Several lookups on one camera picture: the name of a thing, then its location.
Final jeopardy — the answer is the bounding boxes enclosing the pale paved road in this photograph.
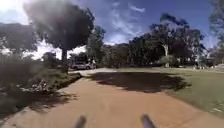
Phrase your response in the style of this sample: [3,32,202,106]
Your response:
[68,67,118,77]

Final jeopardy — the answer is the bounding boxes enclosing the slim leafy tree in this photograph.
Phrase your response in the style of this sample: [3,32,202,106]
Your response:
[85,25,107,66]

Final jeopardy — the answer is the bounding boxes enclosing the white car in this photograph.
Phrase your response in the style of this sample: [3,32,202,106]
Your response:
[69,61,98,71]

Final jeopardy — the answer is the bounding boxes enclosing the orange-brown dirt path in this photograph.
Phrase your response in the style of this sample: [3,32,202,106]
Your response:
[0,71,224,128]

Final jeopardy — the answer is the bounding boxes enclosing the group of tall trees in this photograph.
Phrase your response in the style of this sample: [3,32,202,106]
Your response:
[102,0,224,69]

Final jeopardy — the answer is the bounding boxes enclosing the small tree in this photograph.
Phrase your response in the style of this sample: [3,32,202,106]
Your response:
[41,51,60,69]

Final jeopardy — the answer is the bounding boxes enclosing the large dark-crowned tree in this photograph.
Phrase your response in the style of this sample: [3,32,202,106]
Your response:
[23,0,96,74]

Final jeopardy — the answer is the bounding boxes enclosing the robot's own part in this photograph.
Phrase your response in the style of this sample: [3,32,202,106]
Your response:
[73,115,87,128]
[140,113,157,128]

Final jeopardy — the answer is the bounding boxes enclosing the low bushes beside path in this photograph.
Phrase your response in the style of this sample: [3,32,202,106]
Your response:
[0,54,83,118]

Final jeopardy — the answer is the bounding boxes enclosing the green grass field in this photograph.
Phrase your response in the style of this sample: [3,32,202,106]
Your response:
[116,67,224,120]

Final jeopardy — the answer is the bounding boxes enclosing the row of dark trees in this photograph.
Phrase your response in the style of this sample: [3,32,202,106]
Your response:
[0,22,39,58]

